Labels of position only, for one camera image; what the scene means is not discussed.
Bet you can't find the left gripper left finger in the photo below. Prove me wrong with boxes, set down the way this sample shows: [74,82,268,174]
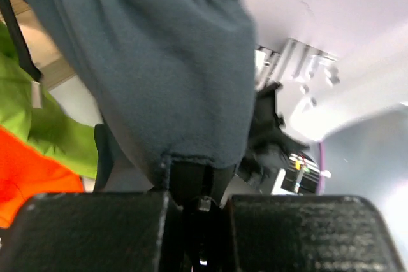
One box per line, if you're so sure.
[1,192,183,271]

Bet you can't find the bright orange shorts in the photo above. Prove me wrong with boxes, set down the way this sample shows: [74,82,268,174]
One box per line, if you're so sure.
[1,128,85,229]

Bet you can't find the lime green shorts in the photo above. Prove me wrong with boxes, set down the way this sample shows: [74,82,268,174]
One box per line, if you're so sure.
[1,24,98,179]

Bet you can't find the aluminium mounting rail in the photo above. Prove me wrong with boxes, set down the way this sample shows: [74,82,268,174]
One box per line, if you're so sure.
[255,38,338,104]

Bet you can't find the dark navy shorts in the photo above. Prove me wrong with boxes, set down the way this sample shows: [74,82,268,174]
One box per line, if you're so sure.
[25,0,255,185]

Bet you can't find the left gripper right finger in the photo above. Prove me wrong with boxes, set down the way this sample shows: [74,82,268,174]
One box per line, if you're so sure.
[222,194,405,271]

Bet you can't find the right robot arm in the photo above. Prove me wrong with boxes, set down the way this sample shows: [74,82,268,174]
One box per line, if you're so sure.
[237,82,310,191]

